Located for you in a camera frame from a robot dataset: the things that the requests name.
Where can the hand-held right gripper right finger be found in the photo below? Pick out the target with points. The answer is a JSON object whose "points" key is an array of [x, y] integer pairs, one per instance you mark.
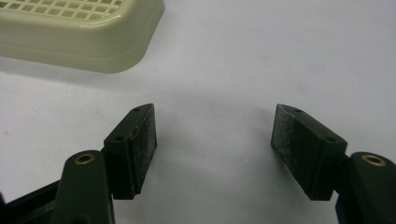
{"points": [[308, 155]]}

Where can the pale green plastic drain tray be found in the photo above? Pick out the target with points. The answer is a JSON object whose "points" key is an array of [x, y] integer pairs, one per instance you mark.
{"points": [[77, 37]]}

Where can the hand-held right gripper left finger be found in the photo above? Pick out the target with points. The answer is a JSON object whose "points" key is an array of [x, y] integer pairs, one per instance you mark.
{"points": [[132, 155]]}

